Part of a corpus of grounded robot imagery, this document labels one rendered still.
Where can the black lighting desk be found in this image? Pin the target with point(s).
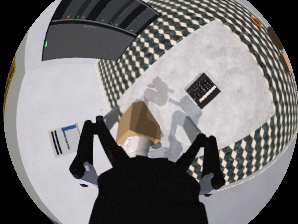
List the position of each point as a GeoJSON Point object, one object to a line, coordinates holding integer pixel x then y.
{"type": "Point", "coordinates": [204, 92]}

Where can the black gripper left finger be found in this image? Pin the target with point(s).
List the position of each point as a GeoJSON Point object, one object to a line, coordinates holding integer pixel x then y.
{"type": "Point", "coordinates": [81, 167]}

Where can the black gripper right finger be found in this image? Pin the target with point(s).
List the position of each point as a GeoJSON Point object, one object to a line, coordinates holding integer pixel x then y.
{"type": "Point", "coordinates": [213, 179]}

